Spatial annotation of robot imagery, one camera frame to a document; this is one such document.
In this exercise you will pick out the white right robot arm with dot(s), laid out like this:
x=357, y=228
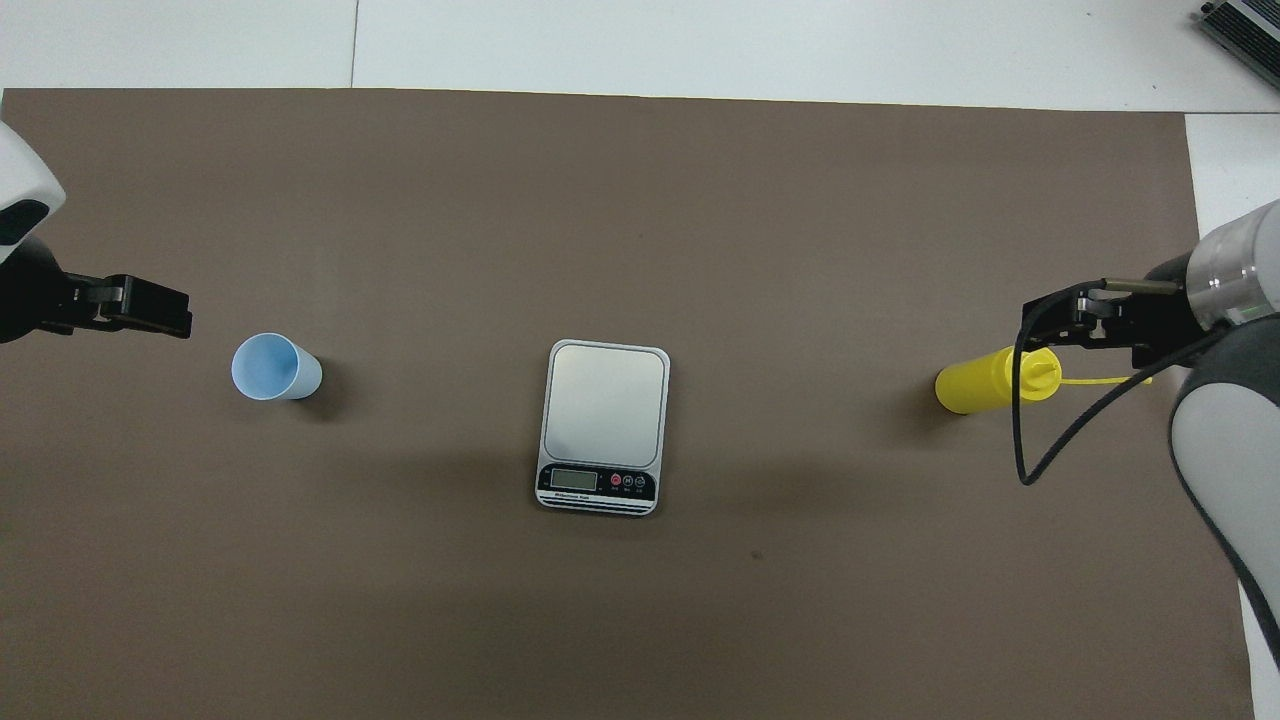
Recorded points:
x=1225, y=420

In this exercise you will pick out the silver digital kitchen scale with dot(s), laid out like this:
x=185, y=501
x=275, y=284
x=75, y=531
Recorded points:
x=603, y=410

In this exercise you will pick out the brown table mat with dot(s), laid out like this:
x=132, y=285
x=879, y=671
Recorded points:
x=600, y=200

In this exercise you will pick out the yellow squeeze seasoning bottle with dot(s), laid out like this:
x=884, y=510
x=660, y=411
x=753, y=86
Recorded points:
x=980, y=382

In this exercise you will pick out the grey ribbed metal device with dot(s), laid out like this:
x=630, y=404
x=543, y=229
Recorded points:
x=1250, y=30

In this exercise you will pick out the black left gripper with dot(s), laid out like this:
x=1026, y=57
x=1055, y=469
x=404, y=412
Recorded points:
x=40, y=295

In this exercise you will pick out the light blue plastic cup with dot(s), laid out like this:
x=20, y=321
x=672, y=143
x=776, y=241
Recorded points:
x=270, y=368

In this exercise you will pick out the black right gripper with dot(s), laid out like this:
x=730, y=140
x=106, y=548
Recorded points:
x=1165, y=315

